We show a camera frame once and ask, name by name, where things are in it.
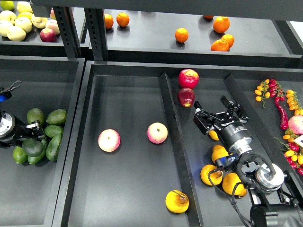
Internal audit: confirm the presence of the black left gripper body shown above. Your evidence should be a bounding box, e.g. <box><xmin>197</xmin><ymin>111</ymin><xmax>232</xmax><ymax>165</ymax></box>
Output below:
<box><xmin>10</xmin><ymin>118</ymin><xmax>30</xmax><ymax>146</ymax></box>

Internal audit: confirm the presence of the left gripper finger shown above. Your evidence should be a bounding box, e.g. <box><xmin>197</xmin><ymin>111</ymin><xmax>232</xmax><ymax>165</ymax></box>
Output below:
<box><xmin>26</xmin><ymin>120</ymin><xmax>45</xmax><ymax>140</ymax></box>

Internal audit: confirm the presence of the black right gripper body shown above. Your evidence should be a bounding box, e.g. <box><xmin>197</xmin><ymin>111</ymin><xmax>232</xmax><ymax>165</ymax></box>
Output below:
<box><xmin>213</xmin><ymin>114</ymin><xmax>252</xmax><ymax>151</ymax></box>

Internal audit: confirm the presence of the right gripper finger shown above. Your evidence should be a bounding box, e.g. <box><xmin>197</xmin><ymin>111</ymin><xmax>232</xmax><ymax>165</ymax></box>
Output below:
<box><xmin>220</xmin><ymin>96</ymin><xmax>249</xmax><ymax>123</ymax></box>
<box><xmin>193</xmin><ymin>101</ymin><xmax>224</xmax><ymax>135</ymax></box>

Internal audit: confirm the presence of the dark green avocado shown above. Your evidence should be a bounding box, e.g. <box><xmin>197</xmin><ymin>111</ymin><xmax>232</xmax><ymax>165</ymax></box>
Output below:
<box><xmin>22</xmin><ymin>139</ymin><xmax>44</xmax><ymax>157</ymax></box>

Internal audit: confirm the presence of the yellow pear with stem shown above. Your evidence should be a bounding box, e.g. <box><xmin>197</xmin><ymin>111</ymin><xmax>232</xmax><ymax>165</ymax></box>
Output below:
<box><xmin>165</xmin><ymin>190</ymin><xmax>189</xmax><ymax>214</ymax></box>

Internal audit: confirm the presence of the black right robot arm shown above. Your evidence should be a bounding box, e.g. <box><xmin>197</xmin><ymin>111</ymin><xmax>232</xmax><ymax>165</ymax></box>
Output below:
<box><xmin>193</xmin><ymin>96</ymin><xmax>303</xmax><ymax>227</ymax></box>

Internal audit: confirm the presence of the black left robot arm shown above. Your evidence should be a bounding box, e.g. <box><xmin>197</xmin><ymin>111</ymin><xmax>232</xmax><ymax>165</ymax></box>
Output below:
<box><xmin>0</xmin><ymin>111</ymin><xmax>45</xmax><ymax>148</ymax></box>

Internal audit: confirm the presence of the green avocado top left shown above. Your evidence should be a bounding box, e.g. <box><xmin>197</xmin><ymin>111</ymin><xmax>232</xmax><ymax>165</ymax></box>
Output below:
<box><xmin>27</xmin><ymin>108</ymin><xmax>45</xmax><ymax>126</ymax></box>

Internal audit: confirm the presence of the yellow pear top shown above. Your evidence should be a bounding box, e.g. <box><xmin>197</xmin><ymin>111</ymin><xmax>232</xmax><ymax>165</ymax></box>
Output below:
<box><xmin>208</xmin><ymin>130</ymin><xmax>219</xmax><ymax>141</ymax></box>

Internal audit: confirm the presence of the green avocado middle right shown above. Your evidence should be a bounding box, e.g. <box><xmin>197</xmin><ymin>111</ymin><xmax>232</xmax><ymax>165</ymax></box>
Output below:
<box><xmin>45</xmin><ymin>125</ymin><xmax>64</xmax><ymax>138</ymax></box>

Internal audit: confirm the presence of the yellow pear middle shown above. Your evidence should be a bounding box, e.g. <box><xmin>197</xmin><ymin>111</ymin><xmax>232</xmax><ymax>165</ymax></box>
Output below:
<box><xmin>211</xmin><ymin>144</ymin><xmax>229</xmax><ymax>164</ymax></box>

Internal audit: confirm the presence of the bright green avocado bottom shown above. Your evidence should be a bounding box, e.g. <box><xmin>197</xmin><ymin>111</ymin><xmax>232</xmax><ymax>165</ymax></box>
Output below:
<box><xmin>13</xmin><ymin>146</ymin><xmax>28</xmax><ymax>164</ymax></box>

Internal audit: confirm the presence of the green avocado top right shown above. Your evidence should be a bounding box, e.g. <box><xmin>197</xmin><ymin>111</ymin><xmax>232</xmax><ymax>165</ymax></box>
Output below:
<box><xmin>46</xmin><ymin>109</ymin><xmax>68</xmax><ymax>125</ymax></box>

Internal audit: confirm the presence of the green avocado lower middle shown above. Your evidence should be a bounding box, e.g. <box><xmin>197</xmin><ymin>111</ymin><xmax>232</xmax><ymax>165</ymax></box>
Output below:
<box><xmin>27</xmin><ymin>149</ymin><xmax>46</xmax><ymax>165</ymax></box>

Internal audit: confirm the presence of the yellow pear lower centre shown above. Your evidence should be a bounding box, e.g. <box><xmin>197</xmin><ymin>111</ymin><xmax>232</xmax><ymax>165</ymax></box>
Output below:
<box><xmin>222</xmin><ymin>173</ymin><xmax>247</xmax><ymax>197</ymax></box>

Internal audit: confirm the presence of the yellow pear lower left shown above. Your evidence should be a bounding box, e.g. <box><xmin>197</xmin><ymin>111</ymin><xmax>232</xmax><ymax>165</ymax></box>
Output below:
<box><xmin>200</xmin><ymin>165</ymin><xmax>223</xmax><ymax>186</ymax></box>

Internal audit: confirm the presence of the dark red apple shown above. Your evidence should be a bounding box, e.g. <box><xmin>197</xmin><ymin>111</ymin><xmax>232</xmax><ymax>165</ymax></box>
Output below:
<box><xmin>177</xmin><ymin>88</ymin><xmax>195</xmax><ymax>107</ymax></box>

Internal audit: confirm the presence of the orange cherry tomato bunch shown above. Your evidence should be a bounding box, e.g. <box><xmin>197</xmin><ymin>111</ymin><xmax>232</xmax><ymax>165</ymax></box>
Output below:
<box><xmin>254</xmin><ymin>79</ymin><xmax>270</xmax><ymax>108</ymax></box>

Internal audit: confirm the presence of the red chili pepper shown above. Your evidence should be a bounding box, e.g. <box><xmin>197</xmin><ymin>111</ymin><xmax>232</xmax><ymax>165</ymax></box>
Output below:
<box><xmin>275</xmin><ymin>97</ymin><xmax>288</xmax><ymax>130</ymax></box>

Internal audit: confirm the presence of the red cherry tomato bunch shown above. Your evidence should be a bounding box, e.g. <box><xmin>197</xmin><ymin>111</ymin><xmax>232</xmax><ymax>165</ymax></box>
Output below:
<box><xmin>269</xmin><ymin>79</ymin><xmax>285</xmax><ymax>103</ymax></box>

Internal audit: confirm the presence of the bright red apple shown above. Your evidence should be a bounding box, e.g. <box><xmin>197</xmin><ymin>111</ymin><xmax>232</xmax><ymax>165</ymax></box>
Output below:
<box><xmin>178</xmin><ymin>69</ymin><xmax>199</xmax><ymax>89</ymax></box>

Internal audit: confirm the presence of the pink apple centre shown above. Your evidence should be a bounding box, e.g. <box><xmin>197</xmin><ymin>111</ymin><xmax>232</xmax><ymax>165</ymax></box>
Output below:
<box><xmin>147</xmin><ymin>122</ymin><xmax>168</xmax><ymax>144</ymax></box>

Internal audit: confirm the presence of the pink apple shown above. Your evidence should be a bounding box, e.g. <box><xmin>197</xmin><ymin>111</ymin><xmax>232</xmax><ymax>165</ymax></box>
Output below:
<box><xmin>98</xmin><ymin>129</ymin><xmax>121</xmax><ymax>152</ymax></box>
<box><xmin>147</xmin><ymin>122</ymin><xmax>168</xmax><ymax>144</ymax></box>

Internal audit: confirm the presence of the pink apple right edge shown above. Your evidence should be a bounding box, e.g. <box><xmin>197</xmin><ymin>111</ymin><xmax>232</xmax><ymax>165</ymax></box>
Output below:
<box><xmin>288</xmin><ymin>115</ymin><xmax>303</xmax><ymax>135</ymax></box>

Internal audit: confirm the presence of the orange tomato bunch right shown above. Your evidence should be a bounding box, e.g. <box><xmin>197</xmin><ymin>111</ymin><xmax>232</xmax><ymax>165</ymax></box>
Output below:
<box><xmin>286</xmin><ymin>90</ymin><xmax>303</xmax><ymax>115</ymax></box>

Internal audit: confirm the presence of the white label card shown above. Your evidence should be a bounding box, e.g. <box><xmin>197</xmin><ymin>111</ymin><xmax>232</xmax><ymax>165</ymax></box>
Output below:
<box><xmin>294</xmin><ymin>135</ymin><xmax>303</xmax><ymax>148</ymax></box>

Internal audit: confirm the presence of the mixed cherry tomatoes lower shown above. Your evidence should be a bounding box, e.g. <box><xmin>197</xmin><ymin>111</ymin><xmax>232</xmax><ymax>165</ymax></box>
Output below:
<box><xmin>275</xmin><ymin>128</ymin><xmax>303</xmax><ymax>176</ymax></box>

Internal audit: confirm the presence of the black left tray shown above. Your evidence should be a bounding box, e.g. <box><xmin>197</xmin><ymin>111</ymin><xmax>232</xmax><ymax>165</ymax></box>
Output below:
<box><xmin>0</xmin><ymin>56</ymin><xmax>85</xmax><ymax>227</ymax></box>

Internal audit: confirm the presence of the black tray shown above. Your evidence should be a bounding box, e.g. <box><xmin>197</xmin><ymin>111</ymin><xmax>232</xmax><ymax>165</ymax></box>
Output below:
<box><xmin>0</xmin><ymin>56</ymin><xmax>85</xmax><ymax>227</ymax></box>
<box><xmin>51</xmin><ymin>60</ymin><xmax>303</xmax><ymax>227</ymax></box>

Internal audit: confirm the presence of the pink apple left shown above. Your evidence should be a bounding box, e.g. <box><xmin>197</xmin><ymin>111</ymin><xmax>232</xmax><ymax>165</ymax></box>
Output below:
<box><xmin>98</xmin><ymin>129</ymin><xmax>121</xmax><ymax>152</ymax></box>

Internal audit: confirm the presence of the orange front right shelf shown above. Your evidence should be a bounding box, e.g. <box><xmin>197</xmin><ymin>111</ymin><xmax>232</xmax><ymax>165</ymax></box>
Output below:
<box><xmin>211</xmin><ymin>39</ymin><xmax>230</xmax><ymax>52</ymax></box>

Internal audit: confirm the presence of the orange shelf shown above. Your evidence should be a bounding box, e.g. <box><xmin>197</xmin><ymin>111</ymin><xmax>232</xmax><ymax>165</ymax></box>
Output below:
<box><xmin>211</xmin><ymin>39</ymin><xmax>230</xmax><ymax>52</ymax></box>
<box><xmin>175</xmin><ymin>28</ymin><xmax>189</xmax><ymax>43</ymax></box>
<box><xmin>222</xmin><ymin>34</ymin><xmax>235</xmax><ymax>48</ymax></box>

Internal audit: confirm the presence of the black centre tray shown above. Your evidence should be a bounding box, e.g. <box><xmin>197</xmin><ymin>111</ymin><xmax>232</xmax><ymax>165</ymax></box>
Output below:
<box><xmin>51</xmin><ymin>60</ymin><xmax>303</xmax><ymax>227</ymax></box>

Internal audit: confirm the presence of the orange centre shelf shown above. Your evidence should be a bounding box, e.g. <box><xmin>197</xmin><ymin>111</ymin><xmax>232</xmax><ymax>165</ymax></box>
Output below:
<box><xmin>175</xmin><ymin>28</ymin><xmax>189</xmax><ymax>43</ymax></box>

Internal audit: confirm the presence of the red apple on shelf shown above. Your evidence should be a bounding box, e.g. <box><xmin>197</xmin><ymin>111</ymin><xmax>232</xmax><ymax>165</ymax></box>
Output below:
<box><xmin>40</xmin><ymin>28</ymin><xmax>57</xmax><ymax>43</ymax></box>

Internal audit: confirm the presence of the large orange upper right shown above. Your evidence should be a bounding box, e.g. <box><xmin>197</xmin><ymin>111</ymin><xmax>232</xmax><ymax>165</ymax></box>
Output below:
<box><xmin>213</xmin><ymin>16</ymin><xmax>231</xmax><ymax>34</ymax></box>

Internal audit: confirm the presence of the pale yellow apple front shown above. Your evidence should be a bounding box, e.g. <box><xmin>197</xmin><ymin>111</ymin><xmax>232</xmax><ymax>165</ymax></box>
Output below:
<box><xmin>7</xmin><ymin>26</ymin><xmax>27</xmax><ymax>42</ymax></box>

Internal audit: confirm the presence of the black upper shelf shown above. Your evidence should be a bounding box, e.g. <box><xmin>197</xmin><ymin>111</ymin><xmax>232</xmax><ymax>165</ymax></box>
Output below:
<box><xmin>106</xmin><ymin>11</ymin><xmax>303</xmax><ymax>69</ymax></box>

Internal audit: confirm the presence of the lime green fruit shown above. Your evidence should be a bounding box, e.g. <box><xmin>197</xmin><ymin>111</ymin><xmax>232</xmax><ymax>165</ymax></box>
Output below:
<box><xmin>0</xmin><ymin>0</ymin><xmax>15</xmax><ymax>11</ymax></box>

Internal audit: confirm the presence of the orange upper left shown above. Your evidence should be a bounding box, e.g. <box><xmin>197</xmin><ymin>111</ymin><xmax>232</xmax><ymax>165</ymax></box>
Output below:
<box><xmin>116</xmin><ymin>12</ymin><xmax>130</xmax><ymax>27</ymax></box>

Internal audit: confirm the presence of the black shelf post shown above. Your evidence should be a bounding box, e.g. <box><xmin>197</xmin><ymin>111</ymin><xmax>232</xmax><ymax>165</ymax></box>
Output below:
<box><xmin>84</xmin><ymin>8</ymin><xmax>109</xmax><ymax>61</ymax></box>

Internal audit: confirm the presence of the orange behind post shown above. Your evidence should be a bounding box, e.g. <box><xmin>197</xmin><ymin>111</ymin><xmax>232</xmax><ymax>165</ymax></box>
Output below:
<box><xmin>104</xmin><ymin>14</ymin><xmax>114</xmax><ymax>29</ymax></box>

